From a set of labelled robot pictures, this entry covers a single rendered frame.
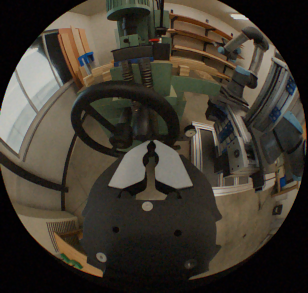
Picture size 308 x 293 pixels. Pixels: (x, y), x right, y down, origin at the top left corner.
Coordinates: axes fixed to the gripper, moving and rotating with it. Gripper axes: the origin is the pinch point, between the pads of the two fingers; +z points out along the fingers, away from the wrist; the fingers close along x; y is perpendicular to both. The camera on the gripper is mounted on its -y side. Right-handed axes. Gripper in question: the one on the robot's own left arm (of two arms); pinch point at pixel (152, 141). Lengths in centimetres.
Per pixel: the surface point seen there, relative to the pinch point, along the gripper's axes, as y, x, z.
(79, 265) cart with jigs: 75, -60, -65
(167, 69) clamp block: -12.3, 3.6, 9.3
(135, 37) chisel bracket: -32.7, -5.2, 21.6
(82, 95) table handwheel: -8.1, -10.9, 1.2
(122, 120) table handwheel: -0.4, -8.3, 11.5
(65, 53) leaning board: -117, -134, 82
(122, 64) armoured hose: -13.6, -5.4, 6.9
